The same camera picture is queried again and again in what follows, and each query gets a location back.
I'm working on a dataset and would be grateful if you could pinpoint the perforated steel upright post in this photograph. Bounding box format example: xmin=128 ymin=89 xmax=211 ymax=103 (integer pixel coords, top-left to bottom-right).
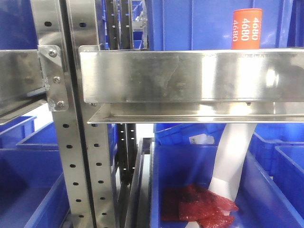
xmin=31 ymin=0 xmax=93 ymax=228

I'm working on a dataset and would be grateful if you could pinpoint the blue bin lower left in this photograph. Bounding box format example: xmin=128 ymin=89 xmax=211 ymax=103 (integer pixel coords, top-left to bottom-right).
xmin=0 ymin=149 xmax=69 ymax=228

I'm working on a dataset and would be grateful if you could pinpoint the left steel shelf rail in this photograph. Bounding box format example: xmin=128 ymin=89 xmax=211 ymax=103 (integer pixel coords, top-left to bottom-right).
xmin=0 ymin=49 xmax=47 ymax=125

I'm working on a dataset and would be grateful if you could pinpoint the orange cylindrical capacitor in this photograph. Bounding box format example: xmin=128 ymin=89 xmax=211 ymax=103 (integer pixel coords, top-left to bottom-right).
xmin=231 ymin=8 xmax=263 ymax=50

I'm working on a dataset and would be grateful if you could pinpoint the blue bin on upper shelf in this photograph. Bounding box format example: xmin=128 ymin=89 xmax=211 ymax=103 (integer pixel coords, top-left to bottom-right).
xmin=145 ymin=0 xmax=304 ymax=50

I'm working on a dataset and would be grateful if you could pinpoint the blue bin rear centre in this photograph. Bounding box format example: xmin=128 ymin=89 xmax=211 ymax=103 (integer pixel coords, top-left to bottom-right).
xmin=153 ymin=123 xmax=226 ymax=146

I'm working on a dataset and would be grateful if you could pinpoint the stainless steel shelf rail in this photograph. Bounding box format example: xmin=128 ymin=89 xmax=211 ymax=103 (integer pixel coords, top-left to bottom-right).
xmin=79 ymin=46 xmax=304 ymax=124

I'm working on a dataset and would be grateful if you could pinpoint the red antistatic bag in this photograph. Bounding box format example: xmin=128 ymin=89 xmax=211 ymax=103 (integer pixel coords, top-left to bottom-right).
xmin=161 ymin=183 xmax=239 ymax=228

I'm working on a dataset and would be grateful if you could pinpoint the steel corner bracket plate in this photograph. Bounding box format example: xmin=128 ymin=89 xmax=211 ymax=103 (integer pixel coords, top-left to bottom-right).
xmin=38 ymin=45 xmax=69 ymax=112

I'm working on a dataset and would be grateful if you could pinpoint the blue bin lower right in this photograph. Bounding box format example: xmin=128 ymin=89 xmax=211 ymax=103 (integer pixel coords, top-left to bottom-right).
xmin=249 ymin=123 xmax=304 ymax=210

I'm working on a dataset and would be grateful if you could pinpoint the white plastic strip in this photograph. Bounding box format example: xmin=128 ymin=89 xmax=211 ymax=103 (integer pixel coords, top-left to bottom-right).
xmin=209 ymin=123 xmax=257 ymax=201

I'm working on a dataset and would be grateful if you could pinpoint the blue bin with red bags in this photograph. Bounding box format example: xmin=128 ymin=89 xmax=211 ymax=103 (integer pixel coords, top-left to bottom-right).
xmin=150 ymin=145 xmax=304 ymax=228

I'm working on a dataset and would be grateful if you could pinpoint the black perforated rear upright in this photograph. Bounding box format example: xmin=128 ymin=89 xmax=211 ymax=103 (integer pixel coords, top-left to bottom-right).
xmin=105 ymin=0 xmax=133 ymax=50

